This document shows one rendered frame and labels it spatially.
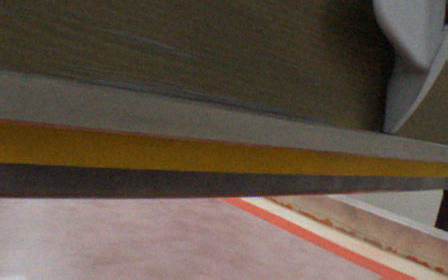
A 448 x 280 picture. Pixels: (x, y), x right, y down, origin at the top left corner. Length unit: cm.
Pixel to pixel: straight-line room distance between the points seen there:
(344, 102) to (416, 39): 4
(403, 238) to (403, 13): 34
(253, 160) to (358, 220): 36
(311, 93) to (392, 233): 35
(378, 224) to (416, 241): 5
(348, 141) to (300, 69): 3
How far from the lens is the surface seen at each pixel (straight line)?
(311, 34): 16
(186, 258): 34
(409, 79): 20
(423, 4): 20
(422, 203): 237
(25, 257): 30
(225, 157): 15
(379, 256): 47
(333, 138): 16
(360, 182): 23
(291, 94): 15
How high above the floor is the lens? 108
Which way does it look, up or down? 5 degrees down
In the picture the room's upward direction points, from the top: 12 degrees clockwise
